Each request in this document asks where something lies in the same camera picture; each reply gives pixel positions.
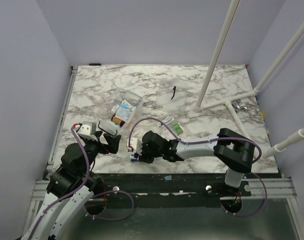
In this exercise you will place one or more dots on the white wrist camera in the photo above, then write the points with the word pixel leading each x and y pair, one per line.
pixel 135 145
pixel 86 130

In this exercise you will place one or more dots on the white paper sachets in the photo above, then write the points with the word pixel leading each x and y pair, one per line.
pixel 168 119

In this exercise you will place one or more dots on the small green medicine carton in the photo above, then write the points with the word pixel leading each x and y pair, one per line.
pixel 177 128

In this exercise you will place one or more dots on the white gauze roll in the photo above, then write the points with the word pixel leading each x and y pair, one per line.
pixel 134 157

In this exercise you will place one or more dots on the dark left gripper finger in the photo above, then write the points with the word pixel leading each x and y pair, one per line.
pixel 112 138
pixel 113 146

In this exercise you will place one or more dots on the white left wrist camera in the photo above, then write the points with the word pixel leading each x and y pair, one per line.
pixel 86 130

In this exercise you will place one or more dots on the blue white gauze dressing pack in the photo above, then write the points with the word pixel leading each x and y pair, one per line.
pixel 125 111

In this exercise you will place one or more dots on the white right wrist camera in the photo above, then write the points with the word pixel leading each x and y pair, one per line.
pixel 135 145

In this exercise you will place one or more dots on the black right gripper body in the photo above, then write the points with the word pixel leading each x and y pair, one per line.
pixel 143 152

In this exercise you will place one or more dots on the metal clamp on pipe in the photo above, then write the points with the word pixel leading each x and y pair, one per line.
pixel 238 107

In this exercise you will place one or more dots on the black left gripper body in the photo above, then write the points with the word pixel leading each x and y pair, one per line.
pixel 93 148

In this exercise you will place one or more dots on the white pvc pipe frame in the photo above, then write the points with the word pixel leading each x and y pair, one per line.
pixel 282 39

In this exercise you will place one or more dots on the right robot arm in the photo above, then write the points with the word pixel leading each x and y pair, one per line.
pixel 233 149

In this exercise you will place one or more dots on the amber bottle orange cap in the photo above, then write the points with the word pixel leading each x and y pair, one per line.
pixel 118 121

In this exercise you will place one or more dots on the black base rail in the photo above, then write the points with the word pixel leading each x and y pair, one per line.
pixel 172 190

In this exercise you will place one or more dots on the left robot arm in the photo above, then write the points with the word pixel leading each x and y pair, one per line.
pixel 70 186

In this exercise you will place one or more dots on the white plastic bottle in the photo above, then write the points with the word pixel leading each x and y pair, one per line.
pixel 114 109

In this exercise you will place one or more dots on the clear plastic medicine box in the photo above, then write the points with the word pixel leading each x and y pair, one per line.
pixel 116 97

